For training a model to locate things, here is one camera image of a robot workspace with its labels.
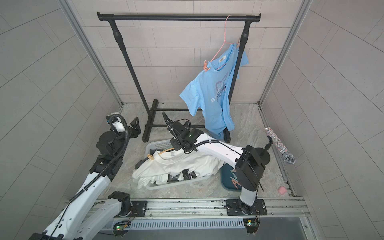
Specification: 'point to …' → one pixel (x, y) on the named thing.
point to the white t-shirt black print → (155, 171)
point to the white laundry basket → (166, 145)
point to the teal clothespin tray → (229, 178)
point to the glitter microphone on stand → (288, 157)
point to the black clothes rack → (151, 107)
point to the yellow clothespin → (150, 157)
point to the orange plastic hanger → (166, 150)
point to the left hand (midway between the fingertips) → (134, 116)
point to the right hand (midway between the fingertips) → (176, 141)
